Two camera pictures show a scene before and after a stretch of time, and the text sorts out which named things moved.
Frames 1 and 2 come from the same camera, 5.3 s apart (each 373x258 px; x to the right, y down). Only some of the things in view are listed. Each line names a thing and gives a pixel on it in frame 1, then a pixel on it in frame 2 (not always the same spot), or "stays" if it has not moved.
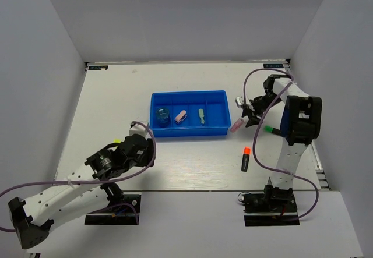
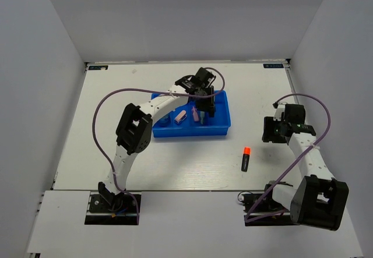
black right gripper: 253,119 to 268,123
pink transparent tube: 236,125 to 196,116
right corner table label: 273,66 stays
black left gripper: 148,156 to 209,105
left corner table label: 98,67 stays
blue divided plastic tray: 199,113 stays
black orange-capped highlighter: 247,152 stays
